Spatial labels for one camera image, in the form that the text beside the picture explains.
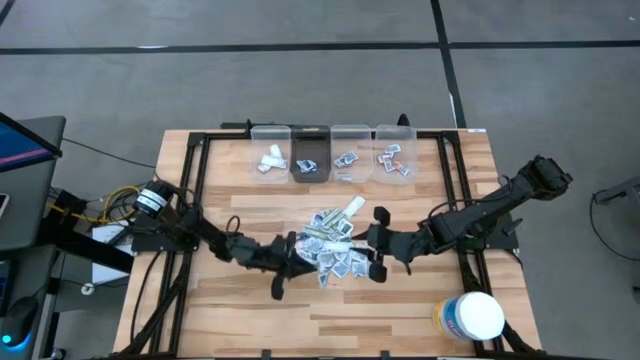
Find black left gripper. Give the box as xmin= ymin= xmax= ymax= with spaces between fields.
xmin=244 ymin=232 xmax=320 ymax=301

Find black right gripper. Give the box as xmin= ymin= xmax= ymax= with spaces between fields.
xmin=353 ymin=205 xmax=416 ymax=285

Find clear plastic bin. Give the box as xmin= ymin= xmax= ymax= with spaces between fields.
xmin=250 ymin=124 xmax=292 ymax=185
xmin=330 ymin=124 xmax=374 ymax=184
xmin=374 ymin=123 xmax=418 ymax=184

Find dark grey plastic bin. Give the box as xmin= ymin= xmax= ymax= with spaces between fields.
xmin=289 ymin=124 xmax=332 ymax=184

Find white-lidded wipes canister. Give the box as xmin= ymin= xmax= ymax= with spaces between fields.
xmin=432 ymin=291 xmax=506 ymax=343

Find white box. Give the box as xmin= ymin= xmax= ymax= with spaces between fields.
xmin=91 ymin=222 xmax=135 ymax=286

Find black metal beam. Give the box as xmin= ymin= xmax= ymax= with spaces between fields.
xmin=39 ymin=219 xmax=135 ymax=275

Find grey metal stand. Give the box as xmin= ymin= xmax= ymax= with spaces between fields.
xmin=592 ymin=174 xmax=640 ymax=207

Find dark grey desk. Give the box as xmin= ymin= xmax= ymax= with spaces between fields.
xmin=0 ymin=115 xmax=67 ymax=360

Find black computer mouse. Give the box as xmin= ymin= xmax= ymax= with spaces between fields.
xmin=0 ymin=294 xmax=41 ymax=349

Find computer monitor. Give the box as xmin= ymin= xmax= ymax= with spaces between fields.
xmin=0 ymin=112 xmax=64 ymax=174

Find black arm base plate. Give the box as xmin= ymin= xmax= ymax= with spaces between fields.
xmin=130 ymin=212 xmax=204 ymax=254
xmin=446 ymin=209 xmax=520 ymax=251

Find yellow cable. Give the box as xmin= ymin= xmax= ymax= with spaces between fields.
xmin=48 ymin=185 xmax=144 ymax=227

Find black floor cable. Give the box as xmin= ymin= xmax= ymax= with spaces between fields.
xmin=60 ymin=136 xmax=159 ymax=174
xmin=588 ymin=192 xmax=640 ymax=264

